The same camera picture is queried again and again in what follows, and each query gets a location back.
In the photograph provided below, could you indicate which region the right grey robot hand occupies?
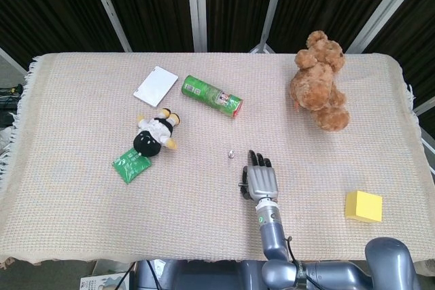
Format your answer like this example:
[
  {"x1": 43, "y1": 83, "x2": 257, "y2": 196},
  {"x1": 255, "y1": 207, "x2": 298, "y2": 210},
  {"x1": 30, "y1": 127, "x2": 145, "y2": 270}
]
[{"x1": 238, "y1": 149, "x2": 280, "y2": 202}]

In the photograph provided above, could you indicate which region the white frame post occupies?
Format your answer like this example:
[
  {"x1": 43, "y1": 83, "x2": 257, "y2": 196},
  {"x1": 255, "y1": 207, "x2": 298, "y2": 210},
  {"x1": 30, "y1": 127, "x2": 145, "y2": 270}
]
[
  {"x1": 250, "y1": 0, "x2": 290, "y2": 54},
  {"x1": 84, "y1": 0, "x2": 133, "y2": 54},
  {"x1": 184, "y1": 0, "x2": 209, "y2": 54},
  {"x1": 345, "y1": 0, "x2": 430, "y2": 55}
]

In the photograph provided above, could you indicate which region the printed booklet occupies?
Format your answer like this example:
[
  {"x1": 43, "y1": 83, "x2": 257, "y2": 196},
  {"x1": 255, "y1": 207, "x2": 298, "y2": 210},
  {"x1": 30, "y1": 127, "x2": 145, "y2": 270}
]
[{"x1": 79, "y1": 273, "x2": 131, "y2": 290}]

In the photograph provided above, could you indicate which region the brown teddy bear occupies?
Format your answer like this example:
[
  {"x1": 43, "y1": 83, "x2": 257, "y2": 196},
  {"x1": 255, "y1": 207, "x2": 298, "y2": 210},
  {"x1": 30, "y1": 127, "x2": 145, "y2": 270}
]
[{"x1": 289, "y1": 30, "x2": 351, "y2": 132}]

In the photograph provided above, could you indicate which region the green snack packet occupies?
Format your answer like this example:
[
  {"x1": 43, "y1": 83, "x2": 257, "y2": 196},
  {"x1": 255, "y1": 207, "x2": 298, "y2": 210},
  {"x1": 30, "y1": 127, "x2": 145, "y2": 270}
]
[{"x1": 111, "y1": 147, "x2": 153, "y2": 185}]

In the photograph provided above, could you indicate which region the yellow foam block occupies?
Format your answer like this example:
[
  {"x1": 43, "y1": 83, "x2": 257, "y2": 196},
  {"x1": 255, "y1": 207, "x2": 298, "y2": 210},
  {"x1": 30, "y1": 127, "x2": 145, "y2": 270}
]
[{"x1": 344, "y1": 190, "x2": 383, "y2": 224}]

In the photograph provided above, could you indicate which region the black white plush doll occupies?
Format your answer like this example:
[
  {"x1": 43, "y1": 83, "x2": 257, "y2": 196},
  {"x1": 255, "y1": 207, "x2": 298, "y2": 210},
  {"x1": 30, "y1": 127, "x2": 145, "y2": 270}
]
[{"x1": 132, "y1": 107, "x2": 182, "y2": 158}]

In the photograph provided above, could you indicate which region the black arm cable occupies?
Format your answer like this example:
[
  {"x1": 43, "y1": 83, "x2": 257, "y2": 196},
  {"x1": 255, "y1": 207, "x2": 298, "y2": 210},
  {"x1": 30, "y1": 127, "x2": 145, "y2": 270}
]
[{"x1": 286, "y1": 235, "x2": 309, "y2": 290}]

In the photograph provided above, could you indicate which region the grey robot torso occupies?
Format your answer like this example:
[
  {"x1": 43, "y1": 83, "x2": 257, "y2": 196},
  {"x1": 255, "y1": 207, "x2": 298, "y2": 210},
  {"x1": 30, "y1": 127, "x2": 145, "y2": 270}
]
[{"x1": 135, "y1": 258, "x2": 270, "y2": 290}]

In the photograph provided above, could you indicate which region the green chips can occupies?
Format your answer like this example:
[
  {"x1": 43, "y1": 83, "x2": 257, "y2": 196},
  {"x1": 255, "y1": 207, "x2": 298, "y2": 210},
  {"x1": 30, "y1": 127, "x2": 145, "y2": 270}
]
[{"x1": 180, "y1": 74, "x2": 245, "y2": 120}]

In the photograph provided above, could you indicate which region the beige woven table cloth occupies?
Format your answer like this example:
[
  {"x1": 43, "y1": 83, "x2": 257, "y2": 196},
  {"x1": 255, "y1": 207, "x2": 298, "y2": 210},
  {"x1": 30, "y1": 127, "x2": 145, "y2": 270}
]
[{"x1": 0, "y1": 52, "x2": 435, "y2": 266}]

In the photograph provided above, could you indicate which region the white flat box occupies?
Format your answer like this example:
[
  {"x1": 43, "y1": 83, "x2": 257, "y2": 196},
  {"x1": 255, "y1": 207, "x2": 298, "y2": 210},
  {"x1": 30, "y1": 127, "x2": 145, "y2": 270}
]
[{"x1": 133, "y1": 65, "x2": 179, "y2": 109}]

